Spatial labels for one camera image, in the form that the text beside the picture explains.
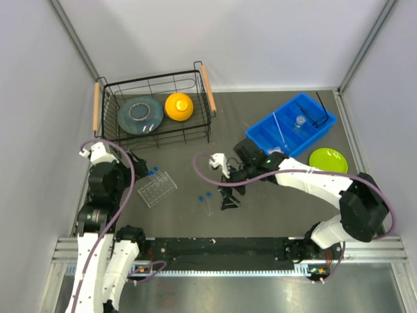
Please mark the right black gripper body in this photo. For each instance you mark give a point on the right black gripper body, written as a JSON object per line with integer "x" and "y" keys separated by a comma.
{"x": 242, "y": 174}

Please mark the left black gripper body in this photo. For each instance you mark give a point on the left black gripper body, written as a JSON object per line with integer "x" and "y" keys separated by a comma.
{"x": 139, "y": 171}

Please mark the clear test tube rack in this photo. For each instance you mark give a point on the clear test tube rack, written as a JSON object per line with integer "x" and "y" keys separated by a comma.
{"x": 154, "y": 191}

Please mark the plastic bag of cotton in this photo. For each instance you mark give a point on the plastic bag of cotton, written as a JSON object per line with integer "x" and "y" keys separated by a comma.
{"x": 274, "y": 150}

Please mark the glass stirring rod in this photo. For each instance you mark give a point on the glass stirring rod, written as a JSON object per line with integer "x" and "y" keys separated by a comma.
{"x": 286, "y": 146}

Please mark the small clear glass flask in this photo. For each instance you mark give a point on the small clear glass flask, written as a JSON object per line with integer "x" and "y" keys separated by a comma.
{"x": 299, "y": 123}

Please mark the black wire ring stand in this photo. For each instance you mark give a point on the black wire ring stand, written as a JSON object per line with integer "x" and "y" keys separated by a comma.
{"x": 314, "y": 110}

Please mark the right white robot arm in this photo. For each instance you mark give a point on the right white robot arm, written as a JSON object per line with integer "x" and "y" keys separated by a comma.
{"x": 362, "y": 209}

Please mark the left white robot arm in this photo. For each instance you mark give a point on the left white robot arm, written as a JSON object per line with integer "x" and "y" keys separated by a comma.
{"x": 105, "y": 254}

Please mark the blue ceramic plate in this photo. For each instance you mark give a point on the blue ceramic plate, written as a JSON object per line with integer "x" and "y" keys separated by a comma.
{"x": 140, "y": 115}

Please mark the blue plastic divided bin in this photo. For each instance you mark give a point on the blue plastic divided bin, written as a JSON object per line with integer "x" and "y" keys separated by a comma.
{"x": 266, "y": 136}

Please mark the orange ribbed bowl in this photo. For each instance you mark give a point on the orange ribbed bowl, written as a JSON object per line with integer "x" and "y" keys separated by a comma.
{"x": 179, "y": 107}

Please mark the lime green plate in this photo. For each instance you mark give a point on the lime green plate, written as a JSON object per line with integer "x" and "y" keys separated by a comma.
{"x": 328, "y": 159}

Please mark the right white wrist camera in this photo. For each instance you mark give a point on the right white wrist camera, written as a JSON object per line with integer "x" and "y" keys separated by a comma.
{"x": 219, "y": 161}

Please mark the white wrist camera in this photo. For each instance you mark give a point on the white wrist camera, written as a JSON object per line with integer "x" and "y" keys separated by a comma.
{"x": 219, "y": 161}
{"x": 97, "y": 154}

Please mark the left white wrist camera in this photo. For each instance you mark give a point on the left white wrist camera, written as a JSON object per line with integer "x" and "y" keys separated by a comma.
{"x": 97, "y": 154}

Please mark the black wire basket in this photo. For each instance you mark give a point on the black wire basket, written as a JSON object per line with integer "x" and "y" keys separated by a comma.
{"x": 110, "y": 96}

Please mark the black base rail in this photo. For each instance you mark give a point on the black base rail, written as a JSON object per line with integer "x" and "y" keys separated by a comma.
{"x": 226, "y": 253}

